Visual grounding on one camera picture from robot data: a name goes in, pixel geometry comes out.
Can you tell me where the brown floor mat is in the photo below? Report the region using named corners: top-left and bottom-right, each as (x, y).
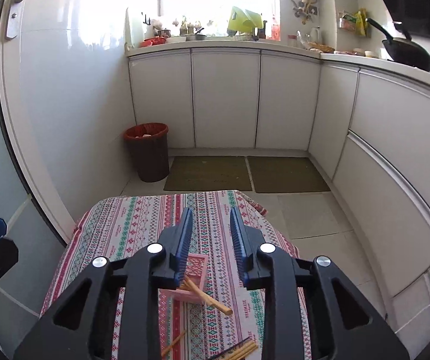
top-left (164, 156), bottom-right (252, 192)
top-left (247, 157), bottom-right (329, 194)

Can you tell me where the green plastic container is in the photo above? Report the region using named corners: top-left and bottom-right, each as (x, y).
top-left (227, 7), bottom-right (264, 36)

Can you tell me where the lone bamboo chopstick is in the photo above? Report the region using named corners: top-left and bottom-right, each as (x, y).
top-left (161, 331), bottom-right (186, 358)

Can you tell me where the black wok pan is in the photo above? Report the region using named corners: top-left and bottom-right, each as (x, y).
top-left (365, 17), bottom-right (430, 72)

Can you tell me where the red-lined dark trash bin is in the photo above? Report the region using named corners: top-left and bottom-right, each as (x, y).
top-left (123, 123), bottom-right (169, 183)

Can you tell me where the patterned tablecloth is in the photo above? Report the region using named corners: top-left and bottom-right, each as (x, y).
top-left (42, 190), bottom-right (298, 359)

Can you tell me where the right brown floor mat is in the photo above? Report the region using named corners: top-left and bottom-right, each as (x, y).
top-left (247, 157), bottom-right (329, 194)

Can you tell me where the black thin chopstick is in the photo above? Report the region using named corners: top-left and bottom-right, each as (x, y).
top-left (208, 337), bottom-right (252, 360)

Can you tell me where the silver door handle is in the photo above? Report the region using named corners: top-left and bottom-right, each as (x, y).
top-left (5, 0), bottom-right (25, 41)

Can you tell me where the left brown floor mat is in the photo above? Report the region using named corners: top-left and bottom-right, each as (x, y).
top-left (164, 156), bottom-right (252, 192)

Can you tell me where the pink perforated utensil basket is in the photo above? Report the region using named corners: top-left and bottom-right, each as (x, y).
top-left (161, 253), bottom-right (208, 304)

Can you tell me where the bamboo chopstick in basket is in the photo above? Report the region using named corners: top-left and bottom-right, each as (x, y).
top-left (183, 276), bottom-right (233, 316)

